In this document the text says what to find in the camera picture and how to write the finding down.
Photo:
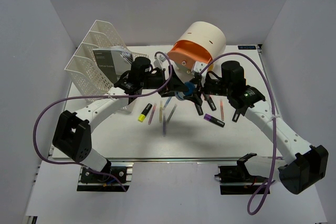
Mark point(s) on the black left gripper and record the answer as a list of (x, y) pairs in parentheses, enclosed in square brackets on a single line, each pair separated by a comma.
[(176, 85)]

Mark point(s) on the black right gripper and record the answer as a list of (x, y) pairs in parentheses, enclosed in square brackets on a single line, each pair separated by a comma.
[(196, 97)]

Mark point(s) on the blue tape roll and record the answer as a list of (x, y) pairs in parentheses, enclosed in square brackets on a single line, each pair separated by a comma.
[(181, 95)]

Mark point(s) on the orange drawer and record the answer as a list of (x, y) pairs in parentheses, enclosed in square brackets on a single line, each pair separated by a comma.
[(186, 53)]

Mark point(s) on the cream round drawer cabinet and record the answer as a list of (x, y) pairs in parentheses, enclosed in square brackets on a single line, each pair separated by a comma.
[(206, 35)]

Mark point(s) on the grey setup guide booklet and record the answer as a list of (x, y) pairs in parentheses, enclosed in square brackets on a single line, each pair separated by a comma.
[(113, 61)]

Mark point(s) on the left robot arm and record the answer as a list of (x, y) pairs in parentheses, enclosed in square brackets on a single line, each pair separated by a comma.
[(73, 130)]

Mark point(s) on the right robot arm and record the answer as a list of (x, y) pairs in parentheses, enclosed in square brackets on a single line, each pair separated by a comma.
[(302, 164)]

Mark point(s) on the orange cap black highlighter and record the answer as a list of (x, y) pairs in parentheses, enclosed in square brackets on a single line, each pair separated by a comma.
[(199, 110)]

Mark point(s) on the pink cap black highlighter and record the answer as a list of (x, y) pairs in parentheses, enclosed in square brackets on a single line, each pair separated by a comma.
[(211, 104)]

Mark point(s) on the blue slim pastel pen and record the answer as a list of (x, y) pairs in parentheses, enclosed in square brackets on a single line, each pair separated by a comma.
[(166, 103)]

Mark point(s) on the green slim pastel pen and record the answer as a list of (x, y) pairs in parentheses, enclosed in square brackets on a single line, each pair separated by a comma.
[(171, 114)]

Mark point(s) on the purple cap black highlighter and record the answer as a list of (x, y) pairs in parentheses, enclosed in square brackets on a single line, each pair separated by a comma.
[(214, 120)]

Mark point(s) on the yellow slim pastel pen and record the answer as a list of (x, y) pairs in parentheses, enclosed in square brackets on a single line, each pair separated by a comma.
[(161, 112)]

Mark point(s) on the orange slim pastel pen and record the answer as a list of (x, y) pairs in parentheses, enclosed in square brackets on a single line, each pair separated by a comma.
[(222, 110)]

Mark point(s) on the purple slim pastel pen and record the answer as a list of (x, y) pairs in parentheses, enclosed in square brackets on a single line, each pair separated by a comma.
[(164, 125)]

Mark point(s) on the pink slim pastel pen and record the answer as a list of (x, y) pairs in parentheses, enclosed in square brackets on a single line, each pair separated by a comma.
[(152, 113)]

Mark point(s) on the yellow cap black highlighter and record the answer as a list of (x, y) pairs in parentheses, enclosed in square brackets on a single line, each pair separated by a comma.
[(145, 112)]

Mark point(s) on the blue cap black highlighter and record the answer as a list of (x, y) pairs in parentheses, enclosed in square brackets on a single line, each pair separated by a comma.
[(236, 116)]

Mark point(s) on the white perforated file organizer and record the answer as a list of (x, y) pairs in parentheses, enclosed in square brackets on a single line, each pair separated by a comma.
[(82, 67)]

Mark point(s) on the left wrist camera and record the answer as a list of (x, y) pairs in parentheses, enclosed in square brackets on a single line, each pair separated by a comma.
[(159, 61)]

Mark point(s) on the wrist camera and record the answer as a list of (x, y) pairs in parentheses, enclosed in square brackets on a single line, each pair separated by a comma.
[(198, 67), (159, 61)]

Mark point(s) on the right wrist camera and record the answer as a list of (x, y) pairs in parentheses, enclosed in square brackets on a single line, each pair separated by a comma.
[(198, 67)]

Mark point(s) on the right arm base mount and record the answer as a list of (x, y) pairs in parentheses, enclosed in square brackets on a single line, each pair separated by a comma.
[(235, 178)]

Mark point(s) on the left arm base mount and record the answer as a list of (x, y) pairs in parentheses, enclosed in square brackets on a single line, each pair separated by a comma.
[(120, 182)]

